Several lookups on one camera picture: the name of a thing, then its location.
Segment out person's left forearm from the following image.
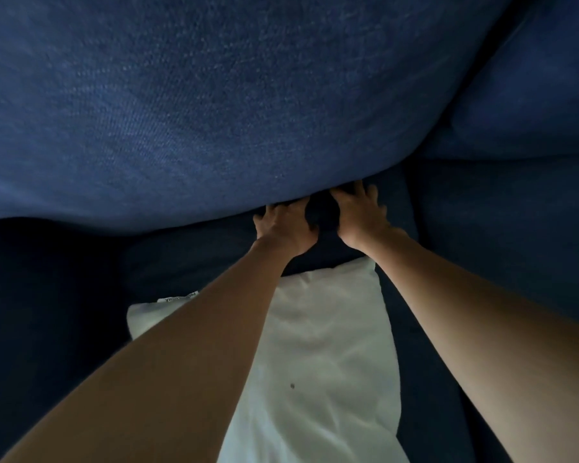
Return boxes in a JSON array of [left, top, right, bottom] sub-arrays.
[[0, 236, 300, 463]]

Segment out person's left hand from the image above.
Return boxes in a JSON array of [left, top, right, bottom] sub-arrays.
[[253, 197, 319, 259]]

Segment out person's right hand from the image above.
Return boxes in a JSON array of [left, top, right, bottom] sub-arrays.
[[328, 180, 409, 252]]

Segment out large blue sofa cushion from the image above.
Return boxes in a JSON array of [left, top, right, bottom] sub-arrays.
[[0, 0, 518, 235]]

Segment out dark blue sofa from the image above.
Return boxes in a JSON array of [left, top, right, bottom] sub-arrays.
[[0, 154, 579, 463]]

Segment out person's right forearm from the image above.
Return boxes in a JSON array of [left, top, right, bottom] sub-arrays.
[[354, 229, 579, 463]]

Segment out blue sofa back cushion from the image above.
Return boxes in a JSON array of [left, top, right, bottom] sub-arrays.
[[414, 0, 579, 162]]

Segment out white pillow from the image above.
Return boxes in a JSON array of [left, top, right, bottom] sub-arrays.
[[126, 258, 411, 463]]

